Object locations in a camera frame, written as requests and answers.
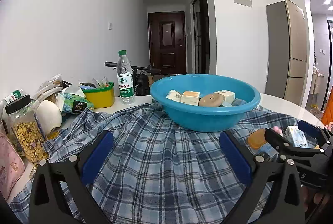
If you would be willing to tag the brown oval face-shaped soap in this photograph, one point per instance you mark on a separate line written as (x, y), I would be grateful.
(210, 100)

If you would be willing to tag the blue plastic basin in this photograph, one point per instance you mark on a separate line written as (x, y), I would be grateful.
(208, 117)

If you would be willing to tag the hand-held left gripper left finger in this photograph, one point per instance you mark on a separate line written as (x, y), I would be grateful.
(97, 156)

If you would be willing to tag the amber soap bar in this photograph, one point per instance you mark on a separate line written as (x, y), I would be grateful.
(256, 139)

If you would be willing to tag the assorted sachets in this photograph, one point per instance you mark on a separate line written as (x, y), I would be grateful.
(100, 82)

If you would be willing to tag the white light switch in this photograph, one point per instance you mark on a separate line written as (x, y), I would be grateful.
(110, 25)

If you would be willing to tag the green tissue pack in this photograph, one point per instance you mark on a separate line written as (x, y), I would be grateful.
(75, 105)

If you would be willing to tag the yellow cigarette pack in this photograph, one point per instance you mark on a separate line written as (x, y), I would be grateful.
(317, 147)

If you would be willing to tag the black framed glass door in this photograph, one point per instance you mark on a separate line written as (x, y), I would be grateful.
(201, 39)

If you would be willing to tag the dark brown door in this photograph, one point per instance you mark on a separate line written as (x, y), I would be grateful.
(167, 41)

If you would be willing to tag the pink pouch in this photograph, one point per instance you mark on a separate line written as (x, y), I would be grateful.
(10, 169)

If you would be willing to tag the white box with orange top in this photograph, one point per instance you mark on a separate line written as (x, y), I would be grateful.
(190, 97)

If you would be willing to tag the clear snack packets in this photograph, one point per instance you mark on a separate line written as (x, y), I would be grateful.
(50, 86)

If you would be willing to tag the black bicycle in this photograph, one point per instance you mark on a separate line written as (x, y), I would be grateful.
(140, 81)

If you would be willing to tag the cardboard box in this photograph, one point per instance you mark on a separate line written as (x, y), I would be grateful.
(154, 78)

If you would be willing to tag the blue packets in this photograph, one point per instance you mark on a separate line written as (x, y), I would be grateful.
(238, 102)

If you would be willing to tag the cereal jar with black lid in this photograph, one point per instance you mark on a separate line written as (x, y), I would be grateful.
(28, 135)

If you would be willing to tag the person's right hand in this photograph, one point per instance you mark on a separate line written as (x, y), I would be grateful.
(316, 199)

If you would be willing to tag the gold refrigerator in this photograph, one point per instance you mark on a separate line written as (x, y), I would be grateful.
(294, 57)

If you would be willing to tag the yellow plastic container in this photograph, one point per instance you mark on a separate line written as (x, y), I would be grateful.
(100, 99)

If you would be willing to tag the white and blue small box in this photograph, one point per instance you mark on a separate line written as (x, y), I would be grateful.
(296, 136)

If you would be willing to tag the cream patterned box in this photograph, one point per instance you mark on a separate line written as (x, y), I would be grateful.
(173, 96)

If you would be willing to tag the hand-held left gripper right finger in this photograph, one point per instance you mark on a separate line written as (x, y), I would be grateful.
(235, 159)

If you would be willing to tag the white square box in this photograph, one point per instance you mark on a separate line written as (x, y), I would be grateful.
(225, 95)

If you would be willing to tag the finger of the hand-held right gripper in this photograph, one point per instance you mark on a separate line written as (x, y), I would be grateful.
(275, 139)
(308, 129)

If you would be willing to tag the green label bottle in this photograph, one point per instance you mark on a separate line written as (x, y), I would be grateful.
(14, 96)

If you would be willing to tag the white egg-shaped vase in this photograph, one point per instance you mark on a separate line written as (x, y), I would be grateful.
(48, 116)

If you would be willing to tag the blue plaid shirt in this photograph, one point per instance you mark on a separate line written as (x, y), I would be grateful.
(161, 161)

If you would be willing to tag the clear water bottle green cap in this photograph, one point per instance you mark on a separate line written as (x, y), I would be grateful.
(125, 83)

